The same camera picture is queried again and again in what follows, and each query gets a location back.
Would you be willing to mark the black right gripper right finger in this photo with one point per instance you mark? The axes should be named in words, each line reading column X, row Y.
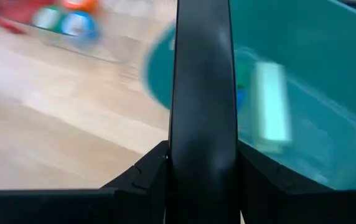
column 265, row 186

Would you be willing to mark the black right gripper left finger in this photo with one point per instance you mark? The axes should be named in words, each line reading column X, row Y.
column 147, row 186

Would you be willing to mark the mint green stapler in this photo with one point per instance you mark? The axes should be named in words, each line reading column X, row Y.
column 271, row 102

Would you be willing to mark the blue mini stapler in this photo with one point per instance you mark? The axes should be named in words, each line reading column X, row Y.
column 241, row 98

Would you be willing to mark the green mini stapler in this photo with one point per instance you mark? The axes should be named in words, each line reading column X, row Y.
column 243, row 74

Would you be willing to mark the black stapler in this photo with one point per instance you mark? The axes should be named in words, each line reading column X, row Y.
column 203, row 77

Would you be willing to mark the teal plastic bin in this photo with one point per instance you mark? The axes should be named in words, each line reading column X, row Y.
column 321, row 62

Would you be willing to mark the blue tape roll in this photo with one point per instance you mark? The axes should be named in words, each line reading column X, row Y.
column 80, row 28

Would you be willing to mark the orange tape roll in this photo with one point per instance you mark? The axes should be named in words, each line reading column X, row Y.
column 81, row 4

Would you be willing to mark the green tape roll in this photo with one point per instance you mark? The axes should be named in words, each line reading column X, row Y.
column 45, row 18

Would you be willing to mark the clear plastic container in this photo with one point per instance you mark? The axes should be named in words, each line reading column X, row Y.
column 115, row 49

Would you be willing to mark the red desk lamp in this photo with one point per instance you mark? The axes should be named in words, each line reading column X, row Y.
column 13, row 9

